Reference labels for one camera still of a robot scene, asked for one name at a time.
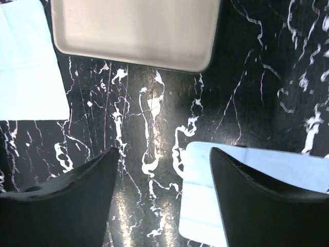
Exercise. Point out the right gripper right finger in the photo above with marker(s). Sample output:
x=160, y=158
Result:
x=259, y=210

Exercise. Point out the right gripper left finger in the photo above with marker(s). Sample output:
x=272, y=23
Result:
x=69, y=210

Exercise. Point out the light blue cloth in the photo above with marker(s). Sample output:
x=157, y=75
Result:
x=200, y=218
x=31, y=84

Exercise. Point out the dark green glasses case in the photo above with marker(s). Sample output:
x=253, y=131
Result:
x=176, y=35

